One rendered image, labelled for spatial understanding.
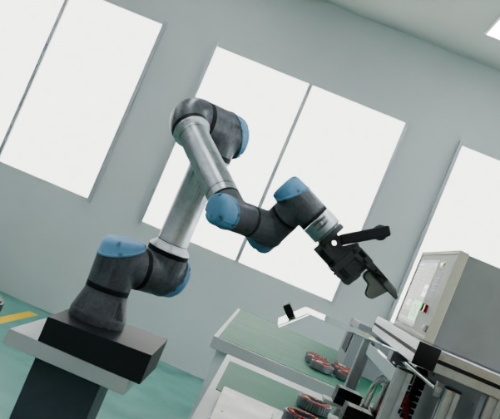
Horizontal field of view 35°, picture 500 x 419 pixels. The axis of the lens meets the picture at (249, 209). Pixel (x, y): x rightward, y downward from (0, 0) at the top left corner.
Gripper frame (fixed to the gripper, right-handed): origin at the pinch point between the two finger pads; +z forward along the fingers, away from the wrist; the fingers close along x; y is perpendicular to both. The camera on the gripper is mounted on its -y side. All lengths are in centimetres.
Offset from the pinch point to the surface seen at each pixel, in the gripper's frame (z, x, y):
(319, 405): 18, -68, 36
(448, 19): -72, -402, -200
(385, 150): -32, -468, -110
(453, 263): 2.2, 12.5, -12.3
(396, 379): 9.6, 24.0, 13.3
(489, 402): 24.4, 25.5, 3.1
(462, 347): 15.9, 14.3, -1.3
